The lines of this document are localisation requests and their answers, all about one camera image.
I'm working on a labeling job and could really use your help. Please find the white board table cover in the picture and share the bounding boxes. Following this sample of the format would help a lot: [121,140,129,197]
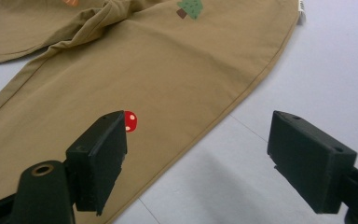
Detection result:
[0,0,358,224]

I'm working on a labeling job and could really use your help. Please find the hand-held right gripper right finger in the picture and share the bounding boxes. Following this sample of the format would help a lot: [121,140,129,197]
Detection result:
[267,110,358,215]

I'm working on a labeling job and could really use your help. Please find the tan pants with small prints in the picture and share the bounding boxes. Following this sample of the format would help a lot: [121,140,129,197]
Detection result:
[0,0,307,224]

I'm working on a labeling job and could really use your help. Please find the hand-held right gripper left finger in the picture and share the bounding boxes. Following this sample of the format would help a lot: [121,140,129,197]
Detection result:
[64,110,129,217]

